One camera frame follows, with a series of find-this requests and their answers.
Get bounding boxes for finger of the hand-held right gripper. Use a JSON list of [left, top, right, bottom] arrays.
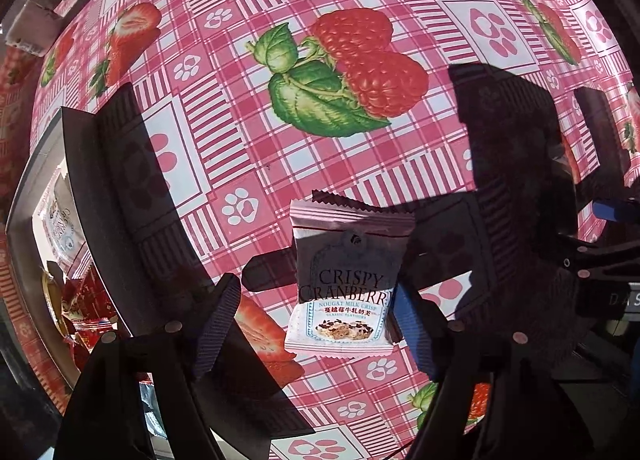
[[592, 197, 640, 225], [547, 234, 640, 285]]

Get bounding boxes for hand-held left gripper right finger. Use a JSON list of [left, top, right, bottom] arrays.
[[389, 282, 576, 460]]

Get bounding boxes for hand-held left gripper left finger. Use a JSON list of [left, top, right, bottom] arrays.
[[52, 272, 243, 460]]

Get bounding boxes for white nougat snack packet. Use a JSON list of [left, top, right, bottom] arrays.
[[34, 175, 91, 273], [285, 190, 416, 358]]

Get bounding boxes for white box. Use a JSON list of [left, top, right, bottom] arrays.
[[5, 104, 151, 421]]

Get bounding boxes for pink checked strawberry tablecloth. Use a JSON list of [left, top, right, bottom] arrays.
[[0, 0, 640, 460]]

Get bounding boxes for small pale lilac carton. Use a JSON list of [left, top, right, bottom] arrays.
[[5, 0, 63, 56]]

